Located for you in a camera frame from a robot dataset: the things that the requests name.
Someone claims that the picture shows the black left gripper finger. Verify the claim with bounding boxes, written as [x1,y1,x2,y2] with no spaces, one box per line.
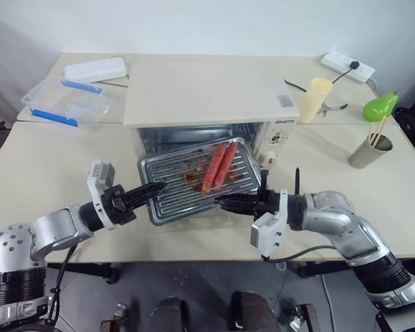
[125,192,160,210]
[126,182,169,202]

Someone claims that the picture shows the green pear-shaped holder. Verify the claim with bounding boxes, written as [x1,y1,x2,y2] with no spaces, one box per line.
[362,91,400,122]

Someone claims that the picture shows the white power strip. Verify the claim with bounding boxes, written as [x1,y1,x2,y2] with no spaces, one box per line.
[320,50,376,84]

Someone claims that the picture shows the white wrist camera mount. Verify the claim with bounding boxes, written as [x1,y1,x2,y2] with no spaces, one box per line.
[86,159,119,231]
[250,188,292,259]

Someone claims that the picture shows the black upright bar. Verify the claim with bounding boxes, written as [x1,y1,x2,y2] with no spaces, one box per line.
[260,168,269,201]

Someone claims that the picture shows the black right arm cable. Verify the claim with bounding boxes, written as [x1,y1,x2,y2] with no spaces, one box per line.
[261,244,337,264]

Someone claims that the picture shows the silver ribbed baking tray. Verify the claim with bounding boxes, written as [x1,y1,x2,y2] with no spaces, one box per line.
[136,136,264,226]

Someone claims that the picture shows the small metal pliers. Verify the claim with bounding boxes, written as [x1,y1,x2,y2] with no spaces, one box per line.
[315,102,350,116]

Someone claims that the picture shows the cream plastic cup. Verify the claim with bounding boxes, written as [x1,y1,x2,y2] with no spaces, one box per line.
[298,77,333,124]

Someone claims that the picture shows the cream toaster oven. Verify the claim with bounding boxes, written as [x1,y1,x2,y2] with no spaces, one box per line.
[123,61,301,167]

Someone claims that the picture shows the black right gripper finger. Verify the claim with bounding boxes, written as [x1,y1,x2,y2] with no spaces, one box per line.
[220,203,258,213]
[216,194,258,204]

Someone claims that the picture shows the grey metal cup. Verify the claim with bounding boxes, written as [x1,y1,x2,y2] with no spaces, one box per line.
[347,132,395,169]

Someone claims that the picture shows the white flat plastic box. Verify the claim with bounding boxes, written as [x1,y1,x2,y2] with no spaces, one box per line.
[64,55,127,84]

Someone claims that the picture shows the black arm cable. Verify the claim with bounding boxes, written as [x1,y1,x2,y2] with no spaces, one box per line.
[47,241,77,332]
[261,244,337,264]

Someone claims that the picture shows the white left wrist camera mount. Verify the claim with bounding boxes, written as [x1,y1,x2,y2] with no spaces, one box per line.
[86,159,119,231]

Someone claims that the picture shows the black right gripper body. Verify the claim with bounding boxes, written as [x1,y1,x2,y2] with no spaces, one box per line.
[253,189,282,217]

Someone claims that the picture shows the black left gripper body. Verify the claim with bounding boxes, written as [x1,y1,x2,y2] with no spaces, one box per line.
[102,185,138,224]

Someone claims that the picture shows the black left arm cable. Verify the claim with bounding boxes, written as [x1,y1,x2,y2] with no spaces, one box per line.
[47,241,77,332]

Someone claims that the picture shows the black table frame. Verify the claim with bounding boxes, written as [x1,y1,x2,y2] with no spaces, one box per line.
[45,261,121,286]

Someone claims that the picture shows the red sausage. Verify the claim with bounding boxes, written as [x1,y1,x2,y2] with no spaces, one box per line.
[201,144,227,194]
[211,142,239,190]

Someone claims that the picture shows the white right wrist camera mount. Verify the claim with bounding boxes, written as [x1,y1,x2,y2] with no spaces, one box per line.
[250,188,292,259]

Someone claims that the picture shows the dark rounded shape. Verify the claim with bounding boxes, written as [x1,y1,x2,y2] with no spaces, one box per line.
[230,290,282,332]
[149,296,192,332]

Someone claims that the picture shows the clear box with blue clips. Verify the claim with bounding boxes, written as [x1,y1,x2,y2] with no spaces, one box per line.
[20,75,112,133]

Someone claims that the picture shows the black plug with cable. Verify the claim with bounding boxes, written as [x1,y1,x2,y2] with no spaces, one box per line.
[284,61,361,93]

